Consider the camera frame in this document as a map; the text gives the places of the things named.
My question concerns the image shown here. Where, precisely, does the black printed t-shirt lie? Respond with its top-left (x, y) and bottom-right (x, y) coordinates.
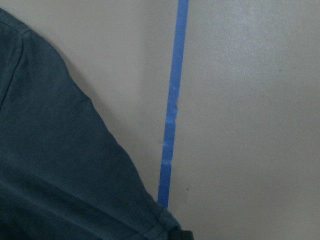
top-left (0, 10), bottom-right (193, 240)

